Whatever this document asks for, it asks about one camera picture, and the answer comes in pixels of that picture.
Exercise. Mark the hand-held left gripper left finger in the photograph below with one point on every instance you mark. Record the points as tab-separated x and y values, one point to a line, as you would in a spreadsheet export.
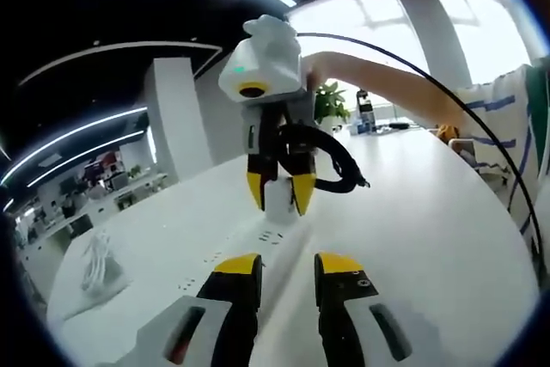
227	324

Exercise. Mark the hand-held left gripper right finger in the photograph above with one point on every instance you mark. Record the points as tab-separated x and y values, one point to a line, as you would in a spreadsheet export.
348	319

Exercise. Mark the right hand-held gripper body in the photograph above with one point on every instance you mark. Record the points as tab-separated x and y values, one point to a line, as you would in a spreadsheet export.
266	66

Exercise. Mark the white charger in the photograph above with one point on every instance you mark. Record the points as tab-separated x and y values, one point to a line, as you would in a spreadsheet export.
279	206

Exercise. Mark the white power strip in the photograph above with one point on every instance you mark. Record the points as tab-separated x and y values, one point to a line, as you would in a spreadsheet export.
258	247

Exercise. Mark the ceiling strip light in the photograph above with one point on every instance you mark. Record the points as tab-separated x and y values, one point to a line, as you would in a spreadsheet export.
103	123

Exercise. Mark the potted green plant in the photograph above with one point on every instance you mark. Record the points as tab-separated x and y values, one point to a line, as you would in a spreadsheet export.
331	102

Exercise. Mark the blue and black device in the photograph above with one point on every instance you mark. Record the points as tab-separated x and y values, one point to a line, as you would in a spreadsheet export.
364	111

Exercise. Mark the yellow object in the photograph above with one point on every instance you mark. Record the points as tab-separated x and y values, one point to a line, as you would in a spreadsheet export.
447	131

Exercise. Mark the row of white office desks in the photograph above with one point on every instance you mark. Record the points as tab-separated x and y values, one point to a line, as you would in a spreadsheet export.
86	212

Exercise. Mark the person's white striped shirt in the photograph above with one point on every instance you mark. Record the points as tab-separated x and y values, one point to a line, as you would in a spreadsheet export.
502	118

